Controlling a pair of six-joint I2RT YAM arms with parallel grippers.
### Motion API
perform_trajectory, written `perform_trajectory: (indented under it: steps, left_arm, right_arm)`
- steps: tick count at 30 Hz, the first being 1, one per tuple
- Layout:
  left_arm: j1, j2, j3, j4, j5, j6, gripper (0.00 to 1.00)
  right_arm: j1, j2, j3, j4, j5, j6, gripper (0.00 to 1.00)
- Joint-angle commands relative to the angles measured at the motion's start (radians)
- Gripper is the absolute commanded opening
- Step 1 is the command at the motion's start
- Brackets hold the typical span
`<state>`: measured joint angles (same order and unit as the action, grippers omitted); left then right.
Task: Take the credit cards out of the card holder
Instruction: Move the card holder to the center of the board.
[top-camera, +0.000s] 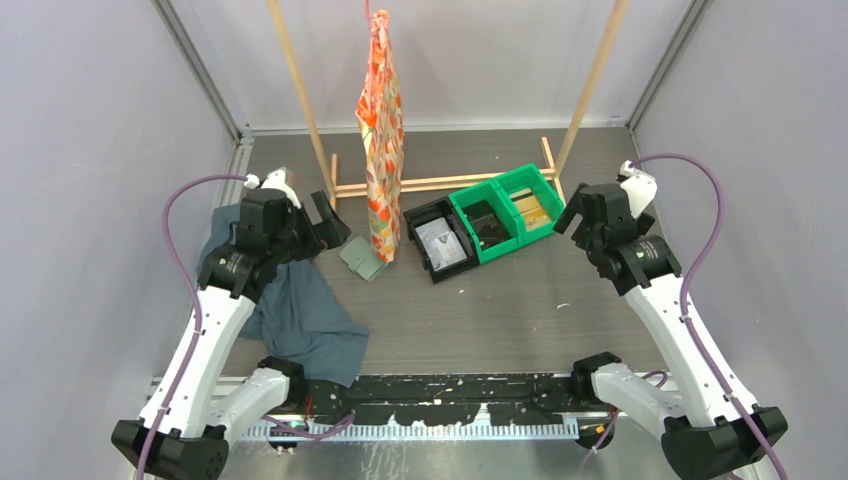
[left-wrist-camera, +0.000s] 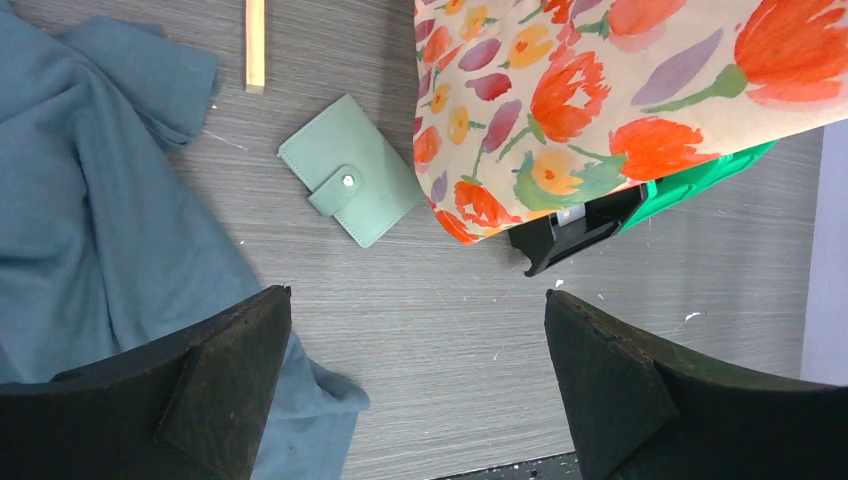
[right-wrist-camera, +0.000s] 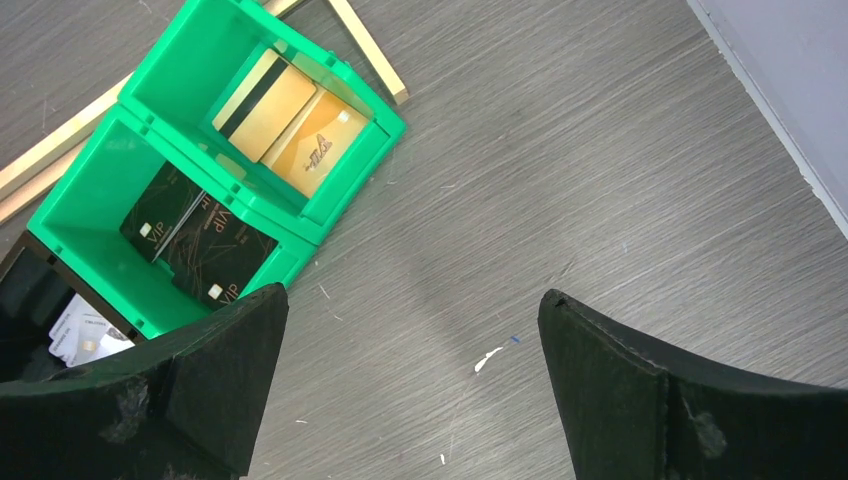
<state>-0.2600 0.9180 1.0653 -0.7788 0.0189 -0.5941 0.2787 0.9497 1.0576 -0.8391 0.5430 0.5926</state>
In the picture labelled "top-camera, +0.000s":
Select green card holder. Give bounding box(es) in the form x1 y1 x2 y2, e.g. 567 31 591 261
339 236 387 282

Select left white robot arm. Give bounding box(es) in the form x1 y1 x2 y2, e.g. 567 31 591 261
111 188 350 479

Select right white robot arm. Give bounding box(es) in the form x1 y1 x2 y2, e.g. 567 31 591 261
554 183 788 479

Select cards in black bin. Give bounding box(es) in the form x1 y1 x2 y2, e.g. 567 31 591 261
415 217 467 271

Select green bin right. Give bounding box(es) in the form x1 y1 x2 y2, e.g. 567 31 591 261
494 164 565 245

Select green bin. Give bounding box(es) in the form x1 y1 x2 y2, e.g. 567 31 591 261
494 164 565 245
449 179 524 264

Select green bin left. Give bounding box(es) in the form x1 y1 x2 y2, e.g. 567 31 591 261
449 179 524 264

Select blue-grey cloth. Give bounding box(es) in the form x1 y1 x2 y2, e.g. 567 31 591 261
196 203 371 389

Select black storage bin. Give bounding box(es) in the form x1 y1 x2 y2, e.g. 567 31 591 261
403 196 480 284

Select wooden clothes rack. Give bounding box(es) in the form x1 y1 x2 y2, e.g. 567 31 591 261
266 0 630 206

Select orange floral hanging garment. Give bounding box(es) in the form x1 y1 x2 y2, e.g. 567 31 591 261
355 10 404 263

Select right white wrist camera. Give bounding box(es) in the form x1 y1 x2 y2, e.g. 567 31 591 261
617 161 658 219

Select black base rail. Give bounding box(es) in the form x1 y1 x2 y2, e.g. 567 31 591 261
271 373 612 427

